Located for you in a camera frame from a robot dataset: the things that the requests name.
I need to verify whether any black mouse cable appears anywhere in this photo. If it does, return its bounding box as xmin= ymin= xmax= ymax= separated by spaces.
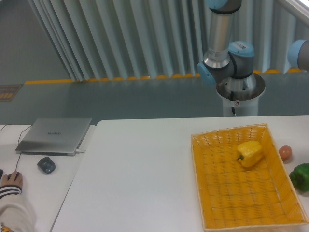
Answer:
xmin=0 ymin=124 xmax=32 ymax=172

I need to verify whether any red tomato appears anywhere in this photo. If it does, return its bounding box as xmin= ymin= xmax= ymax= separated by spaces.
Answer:
xmin=279 ymin=145 xmax=293 ymax=162

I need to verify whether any cream sleeved forearm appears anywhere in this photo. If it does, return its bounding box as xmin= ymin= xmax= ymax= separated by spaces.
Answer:
xmin=0 ymin=185 xmax=35 ymax=232

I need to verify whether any green bell pepper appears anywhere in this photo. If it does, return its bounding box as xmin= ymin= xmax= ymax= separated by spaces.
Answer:
xmin=289 ymin=163 xmax=309 ymax=192

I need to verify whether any person's hand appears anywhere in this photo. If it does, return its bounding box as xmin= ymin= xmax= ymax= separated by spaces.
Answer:
xmin=0 ymin=171 xmax=23 ymax=196

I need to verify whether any yellow wicker basket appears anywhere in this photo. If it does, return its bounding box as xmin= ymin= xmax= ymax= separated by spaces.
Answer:
xmin=191 ymin=124 xmax=309 ymax=232

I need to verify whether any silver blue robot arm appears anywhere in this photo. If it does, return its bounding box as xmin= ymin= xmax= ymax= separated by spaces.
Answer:
xmin=197 ymin=0 xmax=309 ymax=101

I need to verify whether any white pleated curtain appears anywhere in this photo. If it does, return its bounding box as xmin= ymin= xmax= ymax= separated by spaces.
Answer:
xmin=30 ymin=0 xmax=309 ymax=81

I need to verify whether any yellow bell pepper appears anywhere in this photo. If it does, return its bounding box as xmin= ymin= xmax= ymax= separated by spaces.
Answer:
xmin=237 ymin=141 xmax=263 ymax=167

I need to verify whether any silver laptop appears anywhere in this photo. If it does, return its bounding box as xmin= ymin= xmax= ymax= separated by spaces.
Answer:
xmin=15 ymin=118 xmax=91 ymax=156

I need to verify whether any dark earbud case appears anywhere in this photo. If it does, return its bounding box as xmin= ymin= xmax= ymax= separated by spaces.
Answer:
xmin=37 ymin=157 xmax=56 ymax=174

